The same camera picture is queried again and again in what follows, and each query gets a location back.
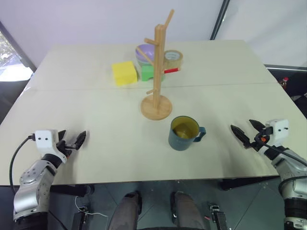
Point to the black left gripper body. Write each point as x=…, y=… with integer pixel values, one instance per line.
x=64, y=146

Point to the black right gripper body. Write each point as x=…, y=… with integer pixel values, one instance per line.
x=260, y=137

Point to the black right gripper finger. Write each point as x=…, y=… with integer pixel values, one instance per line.
x=242, y=137
x=256, y=125

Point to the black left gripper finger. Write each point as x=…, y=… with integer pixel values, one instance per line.
x=62, y=134
x=81, y=139

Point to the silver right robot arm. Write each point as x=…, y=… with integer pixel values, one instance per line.
x=291, y=167

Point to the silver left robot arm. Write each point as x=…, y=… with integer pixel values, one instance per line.
x=30, y=183

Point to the dark teal mug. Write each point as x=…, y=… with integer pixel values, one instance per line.
x=178, y=142

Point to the wooden mug tree stand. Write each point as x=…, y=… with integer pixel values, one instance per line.
x=156, y=107

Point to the bottle with red cap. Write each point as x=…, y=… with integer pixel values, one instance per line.
x=284, y=83

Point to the black side furniture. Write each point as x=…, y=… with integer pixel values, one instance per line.
x=295, y=79

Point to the black floor device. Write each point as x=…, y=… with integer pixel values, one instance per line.
x=218, y=216
x=80, y=219

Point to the yellow block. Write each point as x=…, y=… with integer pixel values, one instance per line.
x=124, y=73

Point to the grey-brown rounded shape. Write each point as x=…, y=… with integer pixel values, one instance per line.
x=188, y=210
x=126, y=210

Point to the green block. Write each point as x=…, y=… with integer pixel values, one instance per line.
x=146, y=73

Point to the red tape marker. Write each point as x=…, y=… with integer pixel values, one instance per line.
x=171, y=70

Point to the brown packing tape roll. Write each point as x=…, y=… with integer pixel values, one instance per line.
x=173, y=61

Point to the purple bowl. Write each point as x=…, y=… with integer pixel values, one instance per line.
x=144, y=51

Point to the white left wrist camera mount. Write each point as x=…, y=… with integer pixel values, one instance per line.
x=45, y=141

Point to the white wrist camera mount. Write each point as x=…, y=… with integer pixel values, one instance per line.
x=45, y=141
x=278, y=130

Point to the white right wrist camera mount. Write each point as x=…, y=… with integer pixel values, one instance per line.
x=278, y=130

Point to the dark window frame post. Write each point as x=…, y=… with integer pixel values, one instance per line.
x=20, y=51

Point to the dark wall post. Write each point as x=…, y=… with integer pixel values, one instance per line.
x=219, y=19

